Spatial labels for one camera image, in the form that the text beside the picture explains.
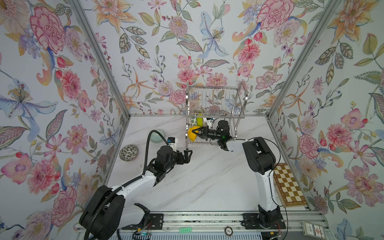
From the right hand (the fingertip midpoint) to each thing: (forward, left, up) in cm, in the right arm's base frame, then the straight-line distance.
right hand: (192, 132), depth 92 cm
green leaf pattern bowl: (+10, 0, -2) cm, 11 cm away
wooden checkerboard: (-29, -55, -13) cm, 63 cm away
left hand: (-14, +2, -1) cm, 15 cm away
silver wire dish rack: (+34, -15, -5) cm, 38 cm away
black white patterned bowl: (-9, +42, -12) cm, 44 cm away
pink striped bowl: (+5, -8, +2) cm, 10 cm away
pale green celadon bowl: (-16, +17, +15) cm, 28 cm away
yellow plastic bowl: (-1, 0, -2) cm, 2 cm away
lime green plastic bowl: (+11, -4, 0) cm, 11 cm away
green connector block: (-49, +1, -13) cm, 51 cm away
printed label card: (-47, -59, -14) cm, 76 cm away
